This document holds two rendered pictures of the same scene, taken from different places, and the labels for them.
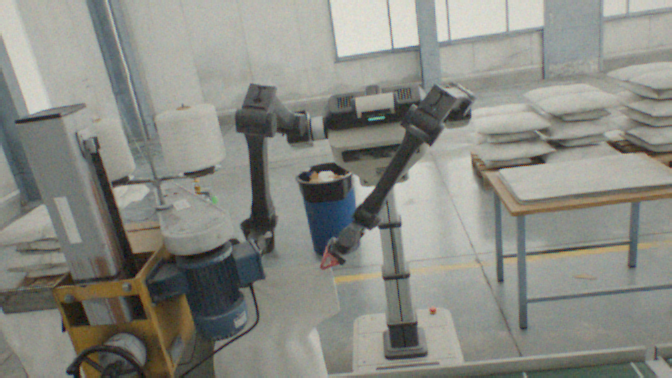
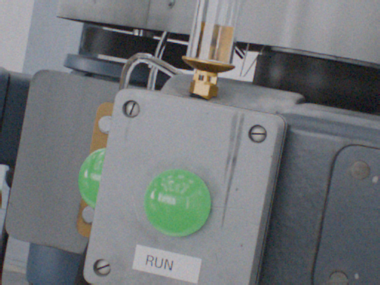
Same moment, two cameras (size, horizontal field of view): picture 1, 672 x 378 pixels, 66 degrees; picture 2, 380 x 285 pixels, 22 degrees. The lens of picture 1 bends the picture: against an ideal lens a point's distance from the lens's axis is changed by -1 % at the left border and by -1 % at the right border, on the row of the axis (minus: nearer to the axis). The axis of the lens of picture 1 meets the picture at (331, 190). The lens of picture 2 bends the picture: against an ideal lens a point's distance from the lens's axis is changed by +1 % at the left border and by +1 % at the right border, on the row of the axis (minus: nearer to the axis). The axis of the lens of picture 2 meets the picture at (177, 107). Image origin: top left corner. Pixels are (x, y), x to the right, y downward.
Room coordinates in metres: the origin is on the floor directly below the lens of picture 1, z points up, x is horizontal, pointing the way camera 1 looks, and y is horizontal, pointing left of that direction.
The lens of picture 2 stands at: (2.23, 0.49, 1.35)
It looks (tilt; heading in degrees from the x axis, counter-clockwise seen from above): 3 degrees down; 185
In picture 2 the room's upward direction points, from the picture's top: 10 degrees clockwise
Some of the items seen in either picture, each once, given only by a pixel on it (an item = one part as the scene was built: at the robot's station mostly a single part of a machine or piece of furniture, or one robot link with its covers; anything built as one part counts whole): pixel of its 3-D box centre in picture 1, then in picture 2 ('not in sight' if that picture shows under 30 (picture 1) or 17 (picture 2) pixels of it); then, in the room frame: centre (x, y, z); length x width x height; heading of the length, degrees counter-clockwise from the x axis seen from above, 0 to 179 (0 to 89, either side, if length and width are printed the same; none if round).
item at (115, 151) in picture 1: (102, 149); not in sight; (1.43, 0.62, 1.61); 0.15 x 0.14 x 0.17; 84
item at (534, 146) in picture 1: (512, 148); not in sight; (4.63, -1.76, 0.33); 0.66 x 0.43 x 0.13; 84
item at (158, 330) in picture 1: (138, 301); not in sight; (1.31, 0.60, 1.18); 0.34 x 0.25 x 0.31; 174
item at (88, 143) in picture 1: (90, 141); not in sight; (1.21, 0.54, 1.68); 0.05 x 0.03 x 0.06; 174
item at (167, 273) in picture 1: (174, 279); not in sight; (1.23, 0.45, 1.27); 0.12 x 0.09 x 0.09; 174
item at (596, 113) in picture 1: (574, 108); not in sight; (4.80, -2.44, 0.57); 0.66 x 0.43 x 0.13; 174
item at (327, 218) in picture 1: (331, 209); not in sight; (3.86, 0.03, 0.32); 0.51 x 0.48 x 0.65; 174
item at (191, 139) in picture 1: (191, 137); not in sight; (1.40, 0.36, 1.61); 0.17 x 0.17 x 0.17
